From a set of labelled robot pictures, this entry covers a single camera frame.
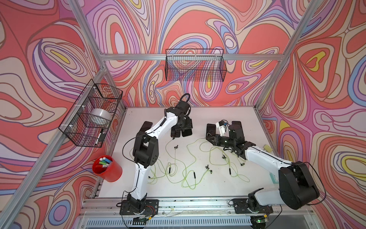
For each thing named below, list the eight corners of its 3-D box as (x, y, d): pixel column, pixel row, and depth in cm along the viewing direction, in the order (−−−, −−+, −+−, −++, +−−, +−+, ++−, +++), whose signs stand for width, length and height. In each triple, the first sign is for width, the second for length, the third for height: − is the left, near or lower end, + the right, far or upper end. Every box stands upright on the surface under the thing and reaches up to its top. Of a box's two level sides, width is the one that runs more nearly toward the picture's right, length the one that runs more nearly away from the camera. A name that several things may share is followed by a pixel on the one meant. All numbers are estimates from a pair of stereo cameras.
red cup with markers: (101, 182, 85) (88, 173, 73) (107, 165, 91) (96, 155, 80) (119, 182, 85) (109, 173, 73) (124, 165, 91) (115, 155, 79)
